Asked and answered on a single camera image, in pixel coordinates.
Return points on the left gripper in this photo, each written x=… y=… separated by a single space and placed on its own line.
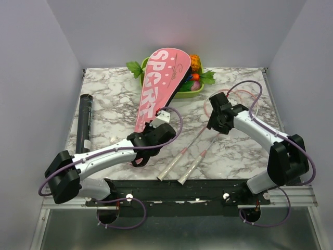
x=148 y=127

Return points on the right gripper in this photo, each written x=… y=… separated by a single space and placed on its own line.
x=223 y=129

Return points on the pink badminton racket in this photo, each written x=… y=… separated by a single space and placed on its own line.
x=185 y=149
x=236 y=92

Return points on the pink racket bag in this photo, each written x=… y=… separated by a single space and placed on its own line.
x=166 y=70

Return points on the black shuttlecock tube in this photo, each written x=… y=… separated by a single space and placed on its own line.
x=83 y=135

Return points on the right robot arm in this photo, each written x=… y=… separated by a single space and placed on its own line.
x=286 y=160

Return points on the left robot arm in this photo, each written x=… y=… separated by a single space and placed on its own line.
x=68 y=176

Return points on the green plastic bin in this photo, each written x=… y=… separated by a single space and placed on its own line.
x=179 y=94

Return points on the pink toy vegetable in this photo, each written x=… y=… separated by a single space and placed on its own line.
x=195 y=86

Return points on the green fake leaf right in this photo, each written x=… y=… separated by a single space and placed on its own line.
x=207 y=78

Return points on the green fake leaf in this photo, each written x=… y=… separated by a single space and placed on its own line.
x=207 y=78
x=135 y=68

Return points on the toy carrot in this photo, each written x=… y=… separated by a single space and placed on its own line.
x=195 y=77

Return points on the toy pineapple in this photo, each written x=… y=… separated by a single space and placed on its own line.
x=195 y=63

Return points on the green fake leaf left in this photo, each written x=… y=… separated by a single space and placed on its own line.
x=135 y=68

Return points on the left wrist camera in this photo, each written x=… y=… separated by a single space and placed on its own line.
x=161 y=118

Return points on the white racket handle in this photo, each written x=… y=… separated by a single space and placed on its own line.
x=189 y=170
x=169 y=167

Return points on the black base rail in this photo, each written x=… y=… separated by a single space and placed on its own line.
x=194 y=198

